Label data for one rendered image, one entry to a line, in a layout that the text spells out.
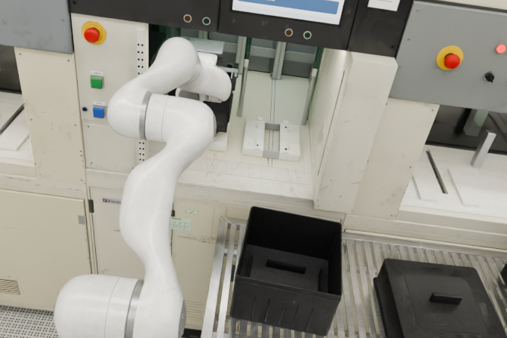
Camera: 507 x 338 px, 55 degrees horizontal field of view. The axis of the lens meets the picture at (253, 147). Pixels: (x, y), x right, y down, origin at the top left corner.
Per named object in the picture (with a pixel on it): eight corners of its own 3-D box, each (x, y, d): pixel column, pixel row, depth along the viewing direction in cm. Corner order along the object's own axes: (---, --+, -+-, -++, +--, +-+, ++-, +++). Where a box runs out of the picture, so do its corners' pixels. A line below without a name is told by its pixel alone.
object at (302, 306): (244, 244, 155) (250, 204, 145) (330, 261, 154) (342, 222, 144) (228, 317, 132) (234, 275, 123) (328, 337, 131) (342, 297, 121)
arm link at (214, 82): (231, 54, 119) (233, 78, 150) (167, 45, 119) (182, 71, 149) (226, 90, 119) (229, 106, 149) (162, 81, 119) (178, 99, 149)
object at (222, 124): (162, 134, 173) (164, 53, 155) (172, 106, 190) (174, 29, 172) (230, 142, 174) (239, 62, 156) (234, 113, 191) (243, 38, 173)
